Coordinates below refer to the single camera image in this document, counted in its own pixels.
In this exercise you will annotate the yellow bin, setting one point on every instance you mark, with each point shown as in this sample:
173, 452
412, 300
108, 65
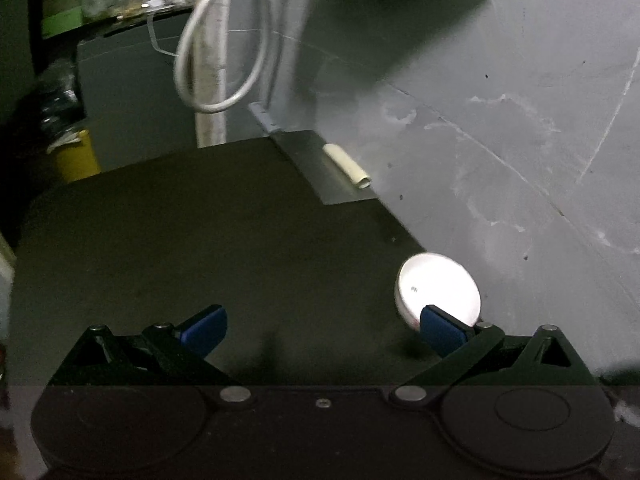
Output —
77, 157

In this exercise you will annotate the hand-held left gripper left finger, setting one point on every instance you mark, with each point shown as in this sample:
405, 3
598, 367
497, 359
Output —
205, 330

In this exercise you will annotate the grey cabinet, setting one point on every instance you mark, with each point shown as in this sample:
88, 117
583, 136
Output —
135, 105

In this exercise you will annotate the black plastic bag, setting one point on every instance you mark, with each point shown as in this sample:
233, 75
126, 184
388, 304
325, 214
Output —
55, 100

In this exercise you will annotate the white ceramic bowl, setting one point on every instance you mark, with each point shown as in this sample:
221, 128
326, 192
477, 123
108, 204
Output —
440, 282

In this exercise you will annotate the green box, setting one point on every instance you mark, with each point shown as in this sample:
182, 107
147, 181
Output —
62, 22

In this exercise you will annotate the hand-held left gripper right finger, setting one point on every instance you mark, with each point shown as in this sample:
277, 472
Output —
442, 330

